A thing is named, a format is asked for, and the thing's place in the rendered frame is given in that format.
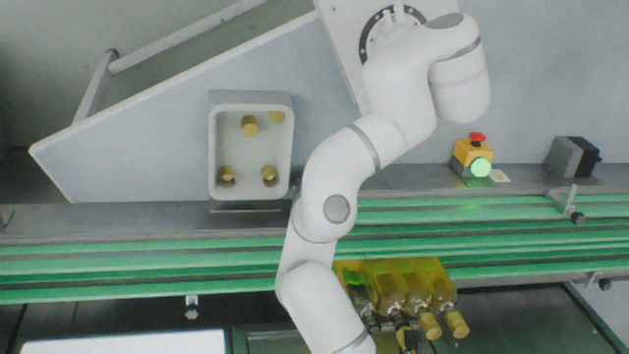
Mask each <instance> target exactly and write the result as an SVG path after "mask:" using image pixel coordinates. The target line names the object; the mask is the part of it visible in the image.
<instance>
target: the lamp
mask: <svg viewBox="0 0 629 354"><path fill-rule="evenodd" d="M490 169H491V165H490V163H489V162H488V160H487V159H486V158H485V157H483V156H479V157H476V158H475V159H474V160H473V161H472V162H471V164H470V170H471V171H472V172H473V173H474V174H475V175H476V176H478V177H484V176H486V175H488V173H489V171H490Z"/></svg>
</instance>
